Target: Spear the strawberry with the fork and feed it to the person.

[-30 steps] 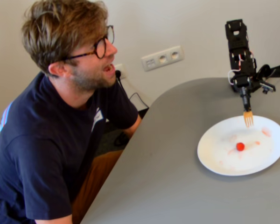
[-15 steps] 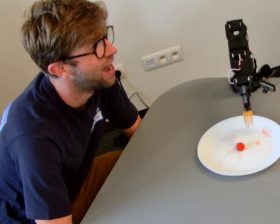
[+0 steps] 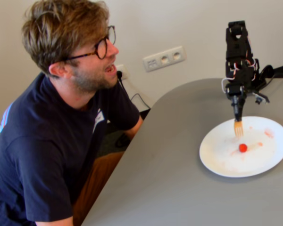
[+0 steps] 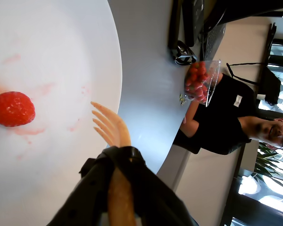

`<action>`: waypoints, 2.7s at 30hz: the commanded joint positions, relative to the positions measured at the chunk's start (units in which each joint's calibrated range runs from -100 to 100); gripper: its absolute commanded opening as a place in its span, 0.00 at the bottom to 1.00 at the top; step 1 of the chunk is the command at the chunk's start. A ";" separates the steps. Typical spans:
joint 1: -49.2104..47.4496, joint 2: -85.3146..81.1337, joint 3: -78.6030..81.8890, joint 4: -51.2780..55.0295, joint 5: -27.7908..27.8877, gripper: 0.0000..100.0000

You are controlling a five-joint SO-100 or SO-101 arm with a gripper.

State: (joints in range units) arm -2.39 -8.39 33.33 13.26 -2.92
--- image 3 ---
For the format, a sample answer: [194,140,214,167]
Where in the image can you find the white round plate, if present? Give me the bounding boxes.
[199,115,283,178]

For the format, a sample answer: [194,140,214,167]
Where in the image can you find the white single wall socket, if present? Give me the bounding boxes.
[117,64,131,81]

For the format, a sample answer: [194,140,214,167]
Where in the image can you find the tortoiseshell round eyeglasses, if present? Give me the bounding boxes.
[58,25,116,62]

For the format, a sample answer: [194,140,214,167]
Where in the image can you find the white triple wall socket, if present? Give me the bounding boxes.
[142,46,187,73]

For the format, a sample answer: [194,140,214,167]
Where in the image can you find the person in navy T-shirt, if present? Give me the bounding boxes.
[0,0,144,226]

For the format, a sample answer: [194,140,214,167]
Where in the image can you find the white name sticker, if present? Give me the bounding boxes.
[93,110,106,126]

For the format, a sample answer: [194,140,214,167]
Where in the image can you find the black plug with cable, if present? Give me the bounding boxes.
[116,70,152,111]

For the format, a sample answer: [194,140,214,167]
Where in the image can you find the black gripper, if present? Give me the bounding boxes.
[225,84,247,121]

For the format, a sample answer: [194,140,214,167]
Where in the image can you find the beige wooden fork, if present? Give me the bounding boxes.
[233,119,244,137]

